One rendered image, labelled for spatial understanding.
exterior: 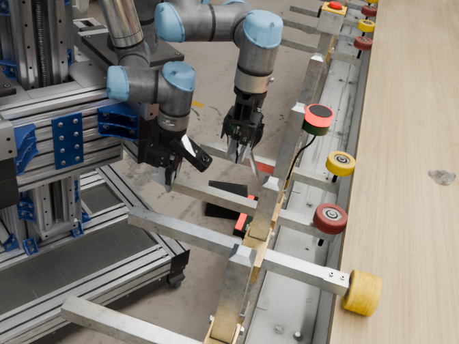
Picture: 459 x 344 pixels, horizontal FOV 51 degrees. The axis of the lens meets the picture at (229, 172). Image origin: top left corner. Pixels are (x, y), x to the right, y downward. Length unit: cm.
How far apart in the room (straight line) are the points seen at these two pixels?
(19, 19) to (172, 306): 123
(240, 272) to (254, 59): 45
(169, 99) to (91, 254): 99
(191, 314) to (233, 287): 133
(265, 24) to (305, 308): 77
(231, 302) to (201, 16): 56
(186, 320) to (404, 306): 112
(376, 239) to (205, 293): 107
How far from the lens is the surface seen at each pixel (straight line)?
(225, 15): 102
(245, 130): 103
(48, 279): 188
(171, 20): 98
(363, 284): 97
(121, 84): 108
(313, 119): 108
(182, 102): 110
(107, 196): 218
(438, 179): 149
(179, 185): 125
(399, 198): 135
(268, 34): 95
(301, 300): 137
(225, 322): 79
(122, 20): 115
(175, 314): 203
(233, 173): 273
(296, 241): 151
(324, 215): 119
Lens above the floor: 166
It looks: 37 degrees down
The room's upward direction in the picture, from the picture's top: 11 degrees clockwise
